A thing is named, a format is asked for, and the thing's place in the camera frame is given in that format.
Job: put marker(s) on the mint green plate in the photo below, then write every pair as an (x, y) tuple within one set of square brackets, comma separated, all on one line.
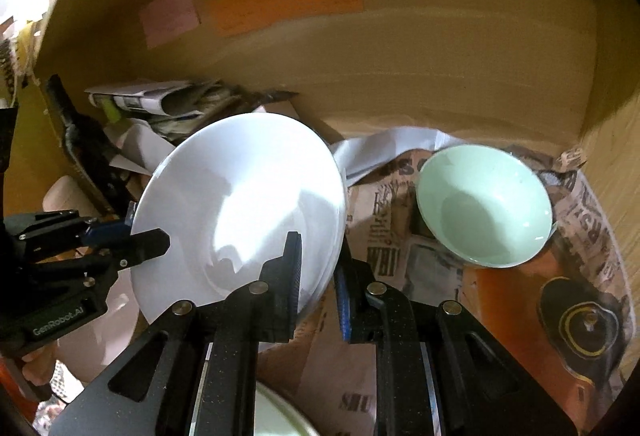
[(274, 416)]

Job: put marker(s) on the pink plate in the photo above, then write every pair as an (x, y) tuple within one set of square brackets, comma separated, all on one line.
[(87, 351)]

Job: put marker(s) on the stack of newspapers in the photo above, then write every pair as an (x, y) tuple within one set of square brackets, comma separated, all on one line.
[(175, 109)]

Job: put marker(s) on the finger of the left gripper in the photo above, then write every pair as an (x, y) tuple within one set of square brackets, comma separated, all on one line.
[(113, 250), (51, 233)]

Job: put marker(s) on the newspaper print table mat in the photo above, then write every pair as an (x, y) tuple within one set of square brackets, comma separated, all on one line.
[(566, 315)]

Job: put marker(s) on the white mug wooden handle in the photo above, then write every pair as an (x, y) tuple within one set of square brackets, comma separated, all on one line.
[(66, 194)]

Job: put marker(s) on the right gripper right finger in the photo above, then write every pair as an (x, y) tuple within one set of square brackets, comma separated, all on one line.
[(438, 370)]

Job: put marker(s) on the left hand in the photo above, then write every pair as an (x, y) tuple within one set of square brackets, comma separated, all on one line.
[(39, 365)]

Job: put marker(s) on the mint green bowl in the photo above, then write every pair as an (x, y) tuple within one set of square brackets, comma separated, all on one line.
[(484, 205)]

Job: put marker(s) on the pink sticky note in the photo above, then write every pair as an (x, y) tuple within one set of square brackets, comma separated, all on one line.
[(165, 20)]

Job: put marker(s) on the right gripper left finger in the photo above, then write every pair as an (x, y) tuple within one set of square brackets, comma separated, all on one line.
[(193, 370)]

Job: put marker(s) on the white bowl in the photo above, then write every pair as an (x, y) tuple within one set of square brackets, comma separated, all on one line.
[(227, 197)]

